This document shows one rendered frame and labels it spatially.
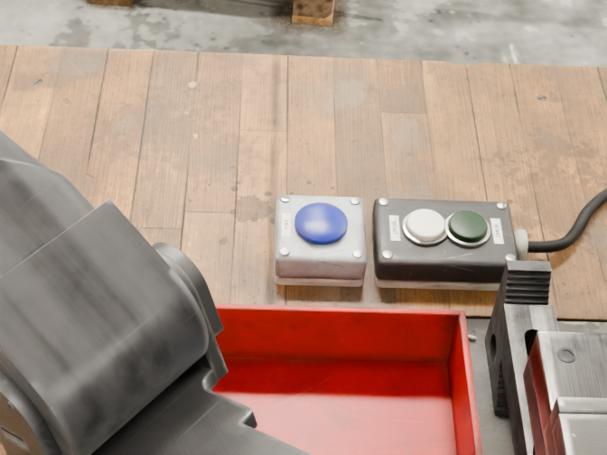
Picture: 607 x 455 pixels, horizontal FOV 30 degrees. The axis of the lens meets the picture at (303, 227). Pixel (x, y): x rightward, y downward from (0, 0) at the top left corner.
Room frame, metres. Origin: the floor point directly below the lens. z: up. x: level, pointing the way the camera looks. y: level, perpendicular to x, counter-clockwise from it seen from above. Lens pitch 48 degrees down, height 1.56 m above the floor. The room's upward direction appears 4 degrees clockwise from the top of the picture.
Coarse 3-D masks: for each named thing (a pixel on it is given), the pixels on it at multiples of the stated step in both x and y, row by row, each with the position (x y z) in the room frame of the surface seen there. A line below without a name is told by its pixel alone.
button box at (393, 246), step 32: (384, 224) 0.58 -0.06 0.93; (448, 224) 0.59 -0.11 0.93; (576, 224) 0.62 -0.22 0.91; (384, 256) 0.55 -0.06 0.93; (416, 256) 0.55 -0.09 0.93; (448, 256) 0.56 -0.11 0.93; (480, 256) 0.56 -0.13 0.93; (512, 256) 0.56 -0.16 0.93; (416, 288) 0.55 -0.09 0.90; (448, 288) 0.55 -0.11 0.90; (480, 288) 0.55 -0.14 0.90
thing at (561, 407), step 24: (552, 336) 0.33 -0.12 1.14; (576, 336) 0.33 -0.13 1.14; (600, 336) 0.33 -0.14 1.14; (528, 360) 0.33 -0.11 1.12; (552, 360) 0.31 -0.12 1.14; (576, 360) 0.31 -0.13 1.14; (600, 360) 0.31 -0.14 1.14; (528, 384) 0.32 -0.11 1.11; (552, 384) 0.30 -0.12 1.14; (576, 384) 0.30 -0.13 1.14; (600, 384) 0.30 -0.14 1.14; (528, 408) 0.31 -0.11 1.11; (552, 408) 0.29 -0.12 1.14; (576, 408) 0.26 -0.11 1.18; (600, 408) 0.26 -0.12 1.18; (552, 432) 0.25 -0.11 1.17; (576, 432) 0.25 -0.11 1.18; (600, 432) 0.25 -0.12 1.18
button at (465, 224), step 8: (456, 216) 0.59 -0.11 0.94; (464, 216) 0.59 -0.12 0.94; (472, 216) 0.59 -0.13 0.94; (480, 216) 0.59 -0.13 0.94; (456, 224) 0.58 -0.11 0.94; (464, 224) 0.58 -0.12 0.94; (472, 224) 0.58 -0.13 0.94; (480, 224) 0.58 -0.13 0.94; (456, 232) 0.57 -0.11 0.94; (464, 232) 0.57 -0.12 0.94; (472, 232) 0.58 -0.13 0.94; (480, 232) 0.58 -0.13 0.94; (464, 240) 0.57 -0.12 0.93; (472, 240) 0.57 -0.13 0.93
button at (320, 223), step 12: (312, 204) 0.59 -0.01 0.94; (324, 204) 0.59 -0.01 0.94; (300, 216) 0.58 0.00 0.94; (312, 216) 0.58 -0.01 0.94; (324, 216) 0.58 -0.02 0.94; (336, 216) 0.58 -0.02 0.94; (300, 228) 0.57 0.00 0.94; (312, 228) 0.57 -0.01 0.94; (324, 228) 0.57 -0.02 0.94; (336, 228) 0.57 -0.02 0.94; (312, 240) 0.56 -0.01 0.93; (324, 240) 0.56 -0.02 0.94; (336, 240) 0.56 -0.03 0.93
